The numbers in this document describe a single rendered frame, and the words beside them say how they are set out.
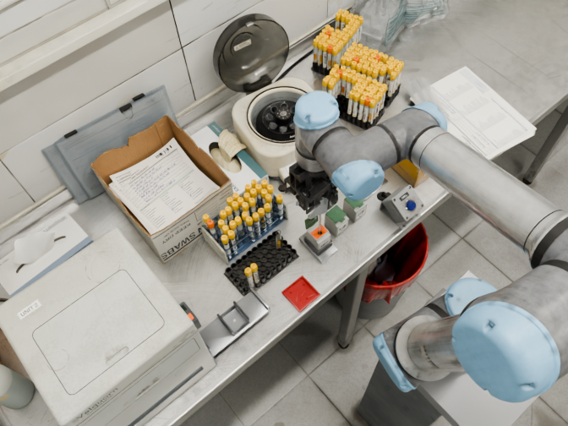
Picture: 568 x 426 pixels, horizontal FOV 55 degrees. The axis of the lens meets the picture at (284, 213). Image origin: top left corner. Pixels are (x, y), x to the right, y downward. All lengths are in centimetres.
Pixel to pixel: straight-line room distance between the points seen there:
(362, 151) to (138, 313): 50
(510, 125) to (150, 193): 102
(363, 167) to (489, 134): 83
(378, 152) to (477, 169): 16
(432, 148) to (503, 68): 101
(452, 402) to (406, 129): 62
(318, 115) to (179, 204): 62
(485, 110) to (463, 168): 87
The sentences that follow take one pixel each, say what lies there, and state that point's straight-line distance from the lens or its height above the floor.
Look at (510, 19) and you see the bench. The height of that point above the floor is 87.
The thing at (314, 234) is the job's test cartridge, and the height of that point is 95.
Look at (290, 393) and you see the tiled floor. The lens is 217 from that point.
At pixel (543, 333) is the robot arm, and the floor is 154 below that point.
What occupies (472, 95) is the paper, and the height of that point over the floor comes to 89.
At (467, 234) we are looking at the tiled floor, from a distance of 251.
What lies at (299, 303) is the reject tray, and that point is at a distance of 134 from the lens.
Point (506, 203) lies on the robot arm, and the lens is 81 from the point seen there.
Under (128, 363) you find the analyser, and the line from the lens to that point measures 103.
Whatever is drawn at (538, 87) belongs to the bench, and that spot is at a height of 87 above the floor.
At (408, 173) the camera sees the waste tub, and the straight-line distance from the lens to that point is 149.
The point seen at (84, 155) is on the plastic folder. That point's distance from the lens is 150.
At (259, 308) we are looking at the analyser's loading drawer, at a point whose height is 91.
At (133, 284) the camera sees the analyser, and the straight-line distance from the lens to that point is 108.
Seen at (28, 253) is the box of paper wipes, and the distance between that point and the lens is 146.
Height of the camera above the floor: 213
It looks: 60 degrees down
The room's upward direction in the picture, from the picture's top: 4 degrees counter-clockwise
